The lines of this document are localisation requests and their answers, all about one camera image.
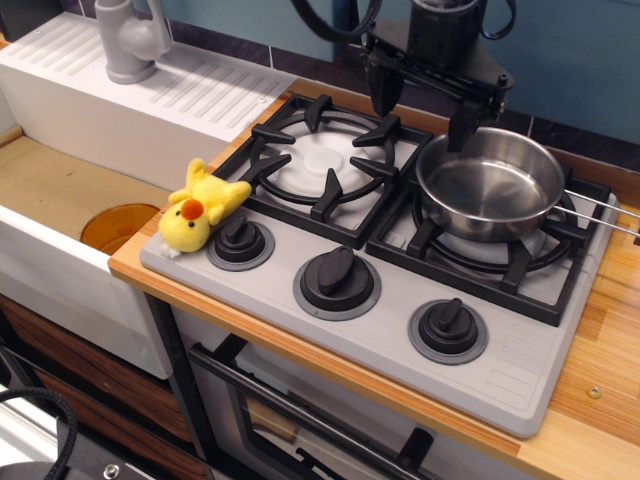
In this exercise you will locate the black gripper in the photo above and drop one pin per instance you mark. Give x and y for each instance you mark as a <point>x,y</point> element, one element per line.
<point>439,47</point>

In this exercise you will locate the stainless steel pan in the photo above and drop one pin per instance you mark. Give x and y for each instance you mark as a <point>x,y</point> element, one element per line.
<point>500,187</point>

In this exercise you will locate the black middle stove knob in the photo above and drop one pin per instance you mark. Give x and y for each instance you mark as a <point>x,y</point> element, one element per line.
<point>337,285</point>

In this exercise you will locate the black stove knob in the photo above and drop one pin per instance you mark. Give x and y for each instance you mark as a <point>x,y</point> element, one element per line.
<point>240,245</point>
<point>448,332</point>
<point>337,285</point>

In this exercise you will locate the black right stove knob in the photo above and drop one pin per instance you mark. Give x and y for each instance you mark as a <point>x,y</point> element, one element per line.
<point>448,332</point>

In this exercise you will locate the black left stove knob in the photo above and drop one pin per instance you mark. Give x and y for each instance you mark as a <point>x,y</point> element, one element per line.
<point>240,245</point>

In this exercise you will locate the grey toy stove top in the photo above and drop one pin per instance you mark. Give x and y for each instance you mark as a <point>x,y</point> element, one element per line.
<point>336,246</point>

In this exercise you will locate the black left burner grate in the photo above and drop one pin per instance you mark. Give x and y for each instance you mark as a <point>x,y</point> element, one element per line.
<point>320,172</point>

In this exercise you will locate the black burner grate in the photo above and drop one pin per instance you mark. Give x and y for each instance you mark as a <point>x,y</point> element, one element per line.
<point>320,172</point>
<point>537,276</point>

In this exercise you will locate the black right burner grate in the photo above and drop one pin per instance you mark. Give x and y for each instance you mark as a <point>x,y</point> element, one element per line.
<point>537,276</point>

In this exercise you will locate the yellow stuffed duck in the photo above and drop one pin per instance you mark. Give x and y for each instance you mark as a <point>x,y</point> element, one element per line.
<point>204,202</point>

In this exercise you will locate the grey toy faucet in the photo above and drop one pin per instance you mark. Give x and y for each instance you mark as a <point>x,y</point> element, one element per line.
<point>131,45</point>

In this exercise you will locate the orange plastic plate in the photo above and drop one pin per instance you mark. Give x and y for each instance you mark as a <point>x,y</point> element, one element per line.
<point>110,229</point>

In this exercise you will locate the white toy sink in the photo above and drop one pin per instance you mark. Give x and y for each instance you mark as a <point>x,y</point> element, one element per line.
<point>74,144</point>

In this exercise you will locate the toy oven door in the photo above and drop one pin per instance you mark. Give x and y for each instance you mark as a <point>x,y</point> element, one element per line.
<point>222,363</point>

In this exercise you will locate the wooden drawer cabinet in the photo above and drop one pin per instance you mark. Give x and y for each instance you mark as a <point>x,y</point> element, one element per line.
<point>131,410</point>

